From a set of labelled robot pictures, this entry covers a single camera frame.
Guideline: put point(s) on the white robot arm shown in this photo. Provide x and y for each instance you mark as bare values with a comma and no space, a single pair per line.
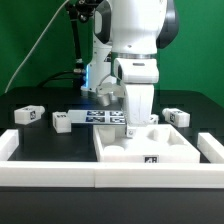
126,37

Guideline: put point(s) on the white U-shaped fence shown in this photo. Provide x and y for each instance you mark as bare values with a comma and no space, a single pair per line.
102,175

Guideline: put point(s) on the white marker plate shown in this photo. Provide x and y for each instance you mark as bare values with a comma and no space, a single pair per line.
96,116

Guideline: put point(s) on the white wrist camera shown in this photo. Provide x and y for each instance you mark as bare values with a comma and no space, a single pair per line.
108,93

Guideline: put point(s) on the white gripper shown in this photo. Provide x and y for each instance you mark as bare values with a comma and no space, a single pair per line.
137,106

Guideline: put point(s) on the white square tabletop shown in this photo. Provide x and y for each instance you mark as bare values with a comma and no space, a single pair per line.
152,144

